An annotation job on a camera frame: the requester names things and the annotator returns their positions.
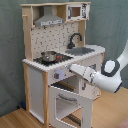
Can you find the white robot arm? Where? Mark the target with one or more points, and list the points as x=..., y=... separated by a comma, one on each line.
x=109, y=78

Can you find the grey range hood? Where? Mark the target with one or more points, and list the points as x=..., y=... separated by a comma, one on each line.
x=48, y=18

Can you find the grey toy sink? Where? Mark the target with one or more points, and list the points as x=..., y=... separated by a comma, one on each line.
x=79, y=51

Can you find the white oven door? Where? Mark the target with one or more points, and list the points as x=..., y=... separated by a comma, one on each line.
x=63, y=102

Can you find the white toy microwave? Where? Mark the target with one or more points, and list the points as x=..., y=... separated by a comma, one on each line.
x=77, y=11

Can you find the wooden toy kitchen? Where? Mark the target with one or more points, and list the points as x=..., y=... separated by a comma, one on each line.
x=39, y=78

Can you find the steel toy pot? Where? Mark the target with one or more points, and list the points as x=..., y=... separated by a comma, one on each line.
x=49, y=56

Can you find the black toy stovetop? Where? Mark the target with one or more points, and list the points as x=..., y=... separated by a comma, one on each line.
x=58, y=58

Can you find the red left oven knob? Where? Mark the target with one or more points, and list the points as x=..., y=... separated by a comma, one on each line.
x=56, y=75

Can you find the black toy faucet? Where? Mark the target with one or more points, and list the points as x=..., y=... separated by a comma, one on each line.
x=72, y=40

